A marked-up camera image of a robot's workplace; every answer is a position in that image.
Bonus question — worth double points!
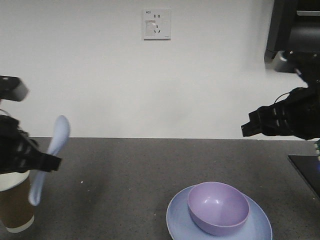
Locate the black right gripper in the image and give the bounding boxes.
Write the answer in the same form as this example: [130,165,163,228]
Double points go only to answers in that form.
[241,87,320,140]

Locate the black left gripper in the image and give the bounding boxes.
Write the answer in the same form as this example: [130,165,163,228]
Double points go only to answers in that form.
[0,114,62,174]

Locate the light blue plastic spoon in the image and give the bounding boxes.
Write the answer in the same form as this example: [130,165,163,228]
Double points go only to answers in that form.
[28,115,71,207]

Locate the brown paper cup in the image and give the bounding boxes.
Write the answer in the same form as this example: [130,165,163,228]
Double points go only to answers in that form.
[0,171,35,234]

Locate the purple plastic bowl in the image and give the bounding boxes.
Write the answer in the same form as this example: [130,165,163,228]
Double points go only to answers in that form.
[187,181,250,236]

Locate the light blue plastic plate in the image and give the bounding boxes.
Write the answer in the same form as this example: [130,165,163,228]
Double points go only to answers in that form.
[166,186,273,240]

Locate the black induction cooktop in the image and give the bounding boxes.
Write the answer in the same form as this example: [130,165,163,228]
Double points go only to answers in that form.
[288,155,320,199]

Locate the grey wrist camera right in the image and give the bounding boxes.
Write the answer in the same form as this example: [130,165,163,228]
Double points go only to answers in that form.
[271,51,295,73]

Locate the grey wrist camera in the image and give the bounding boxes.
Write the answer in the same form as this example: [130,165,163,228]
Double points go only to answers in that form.
[0,75,29,102]
[271,51,295,73]

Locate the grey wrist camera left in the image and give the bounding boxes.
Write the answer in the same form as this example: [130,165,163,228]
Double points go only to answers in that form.
[0,75,29,102]

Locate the white wall socket centre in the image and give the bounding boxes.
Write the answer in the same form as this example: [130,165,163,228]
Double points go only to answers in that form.
[142,8,172,40]

